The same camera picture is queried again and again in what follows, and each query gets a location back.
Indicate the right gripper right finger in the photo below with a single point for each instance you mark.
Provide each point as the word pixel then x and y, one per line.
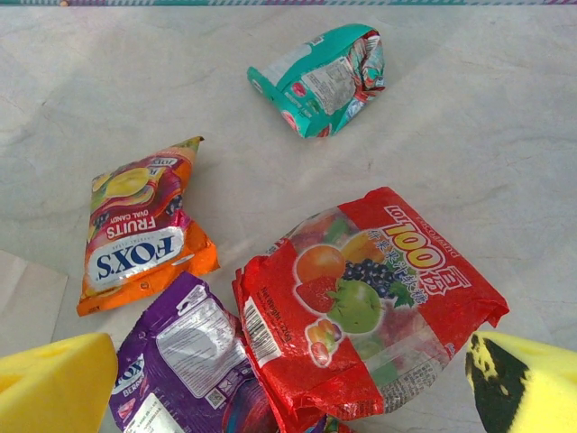
pixel 541 392

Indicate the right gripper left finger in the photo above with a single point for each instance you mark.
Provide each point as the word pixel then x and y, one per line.
pixel 49 388

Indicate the purple Fox's berries candy packet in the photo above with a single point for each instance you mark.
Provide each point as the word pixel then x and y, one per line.
pixel 180 352

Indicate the red fruit candy packet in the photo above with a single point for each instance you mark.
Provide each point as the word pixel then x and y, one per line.
pixel 360 293

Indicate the teal snack packet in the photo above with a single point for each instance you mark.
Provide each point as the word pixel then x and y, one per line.
pixel 315 81

